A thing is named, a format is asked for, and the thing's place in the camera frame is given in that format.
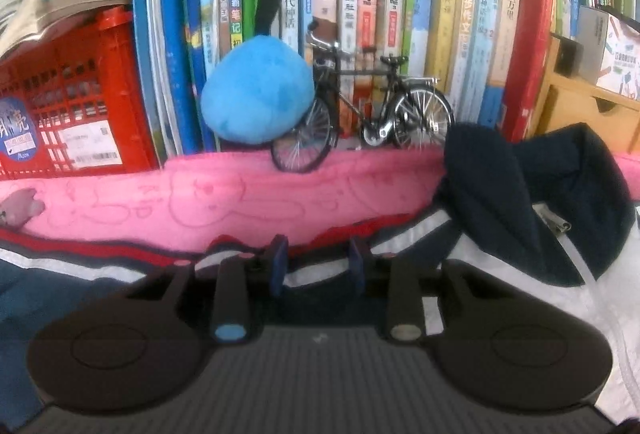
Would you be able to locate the white navy red-striped jacket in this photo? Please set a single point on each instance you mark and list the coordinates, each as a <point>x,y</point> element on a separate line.
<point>480,164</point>

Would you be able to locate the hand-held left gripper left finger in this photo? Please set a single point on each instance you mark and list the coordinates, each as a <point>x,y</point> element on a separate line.
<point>278,264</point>

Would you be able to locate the blue plush ball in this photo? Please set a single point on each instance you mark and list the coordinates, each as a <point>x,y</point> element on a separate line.
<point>255,89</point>

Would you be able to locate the large red plastic crate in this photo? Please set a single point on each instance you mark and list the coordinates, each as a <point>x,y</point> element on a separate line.
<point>75,84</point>

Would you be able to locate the white printed cardboard box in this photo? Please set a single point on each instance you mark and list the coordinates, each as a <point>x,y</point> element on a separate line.
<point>615,54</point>

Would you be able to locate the small black box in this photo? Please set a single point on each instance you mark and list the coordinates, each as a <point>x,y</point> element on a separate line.
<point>565,54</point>

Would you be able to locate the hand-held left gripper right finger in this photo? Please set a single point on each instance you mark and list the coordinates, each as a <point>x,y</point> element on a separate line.
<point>356,264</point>

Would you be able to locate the row of colourful upright books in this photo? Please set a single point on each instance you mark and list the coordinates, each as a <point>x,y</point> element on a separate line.
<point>450,14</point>

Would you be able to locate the pink rabbit print blanket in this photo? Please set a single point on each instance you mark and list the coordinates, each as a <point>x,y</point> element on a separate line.
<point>150,204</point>

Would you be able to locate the wooden drawer organizer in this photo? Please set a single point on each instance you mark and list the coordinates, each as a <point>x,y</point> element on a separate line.
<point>570,109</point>

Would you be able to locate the small grey object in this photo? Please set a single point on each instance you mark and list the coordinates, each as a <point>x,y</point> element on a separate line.
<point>22,206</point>

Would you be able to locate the miniature bicycle model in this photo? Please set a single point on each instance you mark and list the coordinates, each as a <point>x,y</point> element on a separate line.
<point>375,132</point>

